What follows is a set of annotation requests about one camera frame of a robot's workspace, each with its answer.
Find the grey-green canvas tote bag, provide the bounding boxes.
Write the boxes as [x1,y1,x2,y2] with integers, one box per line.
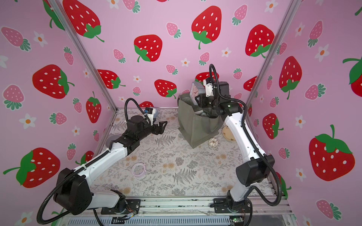
[177,93,223,148]

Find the lilac round alarm clock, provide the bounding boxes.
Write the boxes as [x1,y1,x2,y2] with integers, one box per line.
[132,163,147,178]

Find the small light blue clock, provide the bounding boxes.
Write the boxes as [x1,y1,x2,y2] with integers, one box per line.
[152,108,159,120]

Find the grey square analog clock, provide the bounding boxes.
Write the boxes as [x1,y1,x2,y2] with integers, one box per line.
[189,82,206,105]

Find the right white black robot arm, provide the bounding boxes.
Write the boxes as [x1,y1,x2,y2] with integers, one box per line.
[190,80,275,206]

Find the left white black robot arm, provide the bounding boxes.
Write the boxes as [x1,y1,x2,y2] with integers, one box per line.
[53,115,167,215]

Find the lilac round dish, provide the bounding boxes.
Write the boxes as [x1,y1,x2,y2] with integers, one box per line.
[105,135,120,148]

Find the cream floral plate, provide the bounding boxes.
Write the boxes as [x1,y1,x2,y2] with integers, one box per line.
[222,126,236,142]

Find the small patterned round trinket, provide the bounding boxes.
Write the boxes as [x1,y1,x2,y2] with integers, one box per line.
[208,137,219,148]

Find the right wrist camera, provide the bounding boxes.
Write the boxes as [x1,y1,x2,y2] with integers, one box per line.
[203,80,214,98]

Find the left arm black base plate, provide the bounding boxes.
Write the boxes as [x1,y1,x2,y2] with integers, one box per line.
[100,199,141,215]

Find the aluminium front rail frame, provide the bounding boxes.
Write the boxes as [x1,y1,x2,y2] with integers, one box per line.
[57,196,298,226]

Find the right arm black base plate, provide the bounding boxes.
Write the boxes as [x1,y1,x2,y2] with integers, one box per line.
[210,198,252,213]

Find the right corner aluminium post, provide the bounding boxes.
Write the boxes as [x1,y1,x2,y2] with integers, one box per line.
[247,0,302,106]

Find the corner aluminium post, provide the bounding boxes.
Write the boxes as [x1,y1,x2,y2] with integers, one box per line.
[247,0,302,106]
[49,0,118,112]

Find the left corner aluminium post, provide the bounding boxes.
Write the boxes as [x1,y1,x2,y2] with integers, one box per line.
[49,0,118,112]

